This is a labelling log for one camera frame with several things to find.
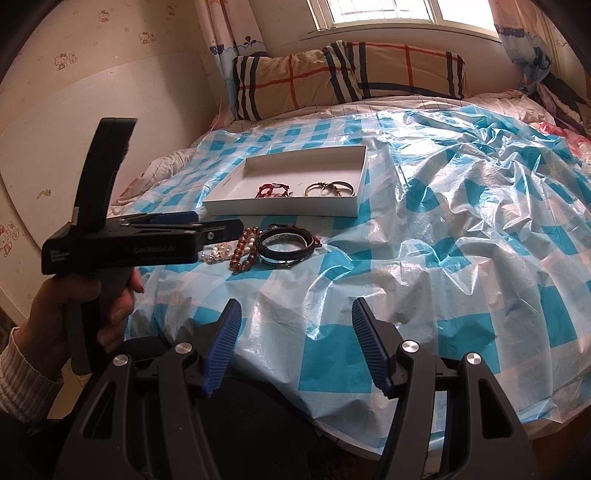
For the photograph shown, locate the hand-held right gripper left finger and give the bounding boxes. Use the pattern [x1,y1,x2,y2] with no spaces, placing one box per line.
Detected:
[53,299,243,480]

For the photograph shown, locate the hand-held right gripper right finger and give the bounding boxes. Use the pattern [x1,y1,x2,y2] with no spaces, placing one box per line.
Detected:
[352,299,539,480]

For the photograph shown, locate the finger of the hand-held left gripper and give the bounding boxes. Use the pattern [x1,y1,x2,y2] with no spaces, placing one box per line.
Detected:
[185,220,245,244]
[115,210,200,228]

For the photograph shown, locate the pearl bead bracelet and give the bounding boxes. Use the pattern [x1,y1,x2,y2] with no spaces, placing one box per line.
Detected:
[200,241,233,265]

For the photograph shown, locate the amber bead bracelet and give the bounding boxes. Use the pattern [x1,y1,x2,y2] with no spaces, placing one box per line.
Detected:
[229,226,260,274]

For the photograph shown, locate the black leather bracelets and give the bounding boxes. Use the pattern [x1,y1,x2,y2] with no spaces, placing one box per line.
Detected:
[256,224,321,267]

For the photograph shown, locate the white shallow cardboard box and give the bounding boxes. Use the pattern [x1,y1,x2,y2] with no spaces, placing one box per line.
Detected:
[202,145,369,219]

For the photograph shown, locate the silver metal bangle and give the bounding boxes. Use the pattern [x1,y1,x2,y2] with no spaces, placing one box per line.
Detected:
[323,181,357,198]

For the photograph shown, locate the person's left forearm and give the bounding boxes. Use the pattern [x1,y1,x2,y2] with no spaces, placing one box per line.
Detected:
[0,327,66,424]

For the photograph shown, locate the person's left hand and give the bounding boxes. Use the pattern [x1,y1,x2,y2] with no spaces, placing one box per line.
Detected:
[28,268,145,370]

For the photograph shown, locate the pink cloth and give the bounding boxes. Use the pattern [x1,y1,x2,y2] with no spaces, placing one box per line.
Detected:
[211,111,237,134]

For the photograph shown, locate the blue checkered plastic sheet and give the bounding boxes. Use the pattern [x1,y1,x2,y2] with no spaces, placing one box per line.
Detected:
[124,104,591,432]

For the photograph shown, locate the plaid pillow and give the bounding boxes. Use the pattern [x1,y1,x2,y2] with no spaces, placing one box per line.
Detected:
[231,46,366,123]
[322,41,467,101]

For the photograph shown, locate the patterned curtain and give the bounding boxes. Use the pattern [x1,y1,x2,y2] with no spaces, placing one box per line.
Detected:
[194,0,269,121]
[488,0,557,95]

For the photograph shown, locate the window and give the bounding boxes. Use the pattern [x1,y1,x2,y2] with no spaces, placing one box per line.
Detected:
[318,0,505,34]

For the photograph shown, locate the pile of clothes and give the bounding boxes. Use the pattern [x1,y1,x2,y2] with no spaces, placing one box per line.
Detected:
[521,69,591,141]

